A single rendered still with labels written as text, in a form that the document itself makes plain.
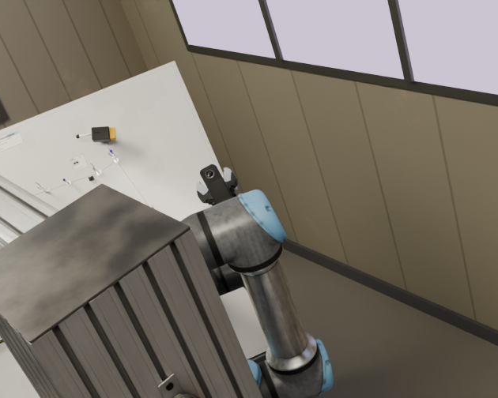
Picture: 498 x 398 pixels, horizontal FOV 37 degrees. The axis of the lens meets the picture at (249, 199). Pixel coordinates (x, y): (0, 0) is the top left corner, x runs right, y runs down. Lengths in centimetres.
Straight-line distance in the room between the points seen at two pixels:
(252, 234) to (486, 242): 186
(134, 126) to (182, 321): 158
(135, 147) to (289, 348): 114
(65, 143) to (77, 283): 162
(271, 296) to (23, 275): 62
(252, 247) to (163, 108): 120
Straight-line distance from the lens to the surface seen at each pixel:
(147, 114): 255
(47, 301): 97
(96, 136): 246
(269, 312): 154
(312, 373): 166
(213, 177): 188
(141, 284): 97
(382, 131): 317
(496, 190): 294
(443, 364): 350
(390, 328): 370
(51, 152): 257
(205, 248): 141
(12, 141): 261
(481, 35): 259
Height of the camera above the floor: 253
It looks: 31 degrees down
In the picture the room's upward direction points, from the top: 20 degrees counter-clockwise
